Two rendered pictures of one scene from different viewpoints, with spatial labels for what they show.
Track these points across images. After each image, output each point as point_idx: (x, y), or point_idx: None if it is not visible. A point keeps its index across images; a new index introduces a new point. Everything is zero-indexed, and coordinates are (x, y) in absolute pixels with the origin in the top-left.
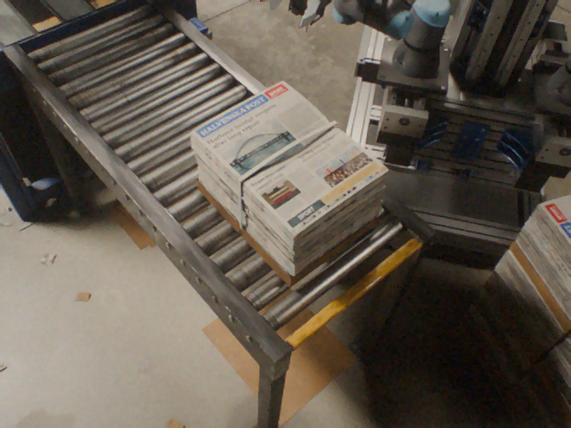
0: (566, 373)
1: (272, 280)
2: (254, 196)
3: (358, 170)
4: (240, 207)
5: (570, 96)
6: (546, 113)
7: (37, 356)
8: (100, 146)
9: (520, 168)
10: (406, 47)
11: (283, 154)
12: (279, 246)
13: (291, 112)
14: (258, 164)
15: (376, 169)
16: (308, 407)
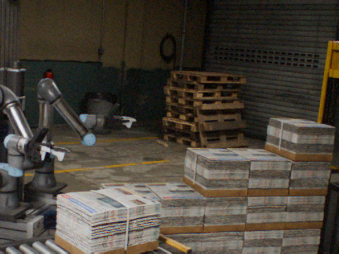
0: (169, 249)
1: (152, 253)
2: (138, 207)
3: (124, 190)
4: (127, 229)
5: (53, 182)
6: (55, 192)
7: None
8: None
9: None
10: (8, 194)
11: (112, 200)
12: (151, 224)
13: (83, 195)
14: (120, 202)
15: (124, 188)
16: None
